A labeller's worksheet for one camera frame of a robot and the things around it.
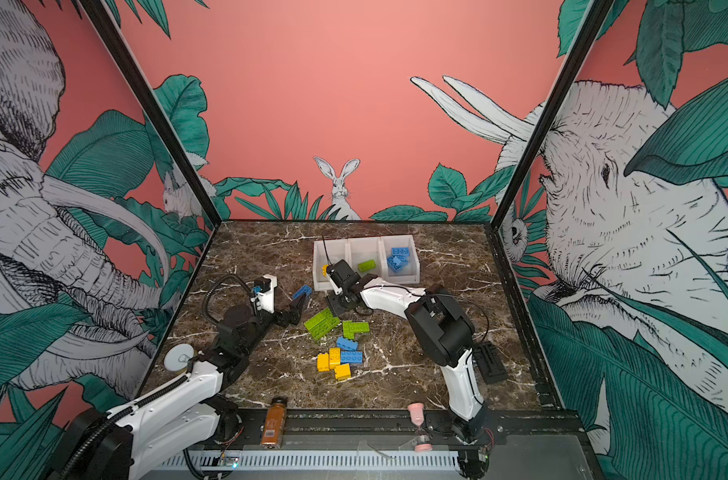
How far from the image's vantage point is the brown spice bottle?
71 cm

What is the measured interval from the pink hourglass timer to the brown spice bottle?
13.1 inches

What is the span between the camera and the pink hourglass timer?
71 centimetres
